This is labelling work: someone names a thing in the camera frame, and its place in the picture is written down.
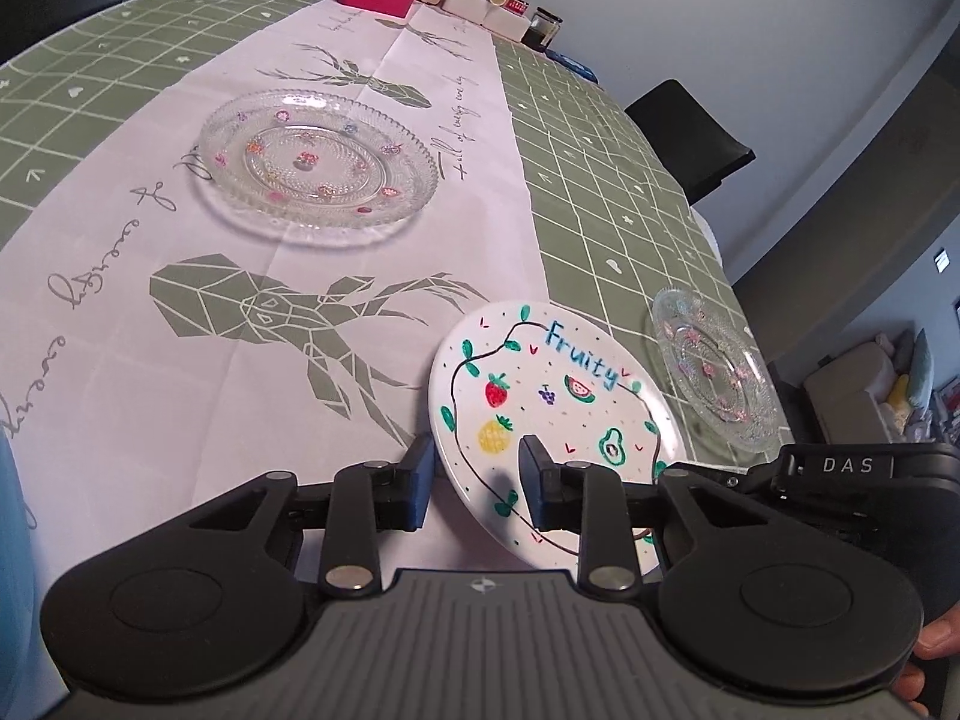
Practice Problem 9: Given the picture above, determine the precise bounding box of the beige sofa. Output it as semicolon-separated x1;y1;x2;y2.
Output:
802;328;934;444

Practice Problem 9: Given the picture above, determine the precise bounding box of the right hand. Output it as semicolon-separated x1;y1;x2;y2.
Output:
893;605;960;717

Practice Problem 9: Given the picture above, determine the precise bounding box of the black chair right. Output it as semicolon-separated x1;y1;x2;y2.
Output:
625;78;755;206

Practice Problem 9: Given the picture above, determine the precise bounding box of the dark glass jar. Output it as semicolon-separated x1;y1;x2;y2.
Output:
521;7;563;52

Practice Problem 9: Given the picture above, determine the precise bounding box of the blue packet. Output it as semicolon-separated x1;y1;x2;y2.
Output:
545;49;599;85

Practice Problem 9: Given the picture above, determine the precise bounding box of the green white checked tablecloth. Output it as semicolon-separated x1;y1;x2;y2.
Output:
0;0;797;720

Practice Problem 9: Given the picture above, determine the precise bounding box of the white box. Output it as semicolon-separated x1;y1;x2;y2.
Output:
441;0;530;43

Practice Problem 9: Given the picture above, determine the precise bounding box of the clear glass plate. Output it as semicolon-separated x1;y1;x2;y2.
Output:
651;288;781;454
197;89;439;231

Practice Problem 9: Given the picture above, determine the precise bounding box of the white fruity ceramic plate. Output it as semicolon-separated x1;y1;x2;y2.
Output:
428;301;686;572

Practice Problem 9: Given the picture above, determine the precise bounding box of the blue steel bowl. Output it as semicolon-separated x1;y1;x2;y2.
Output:
0;434;36;717

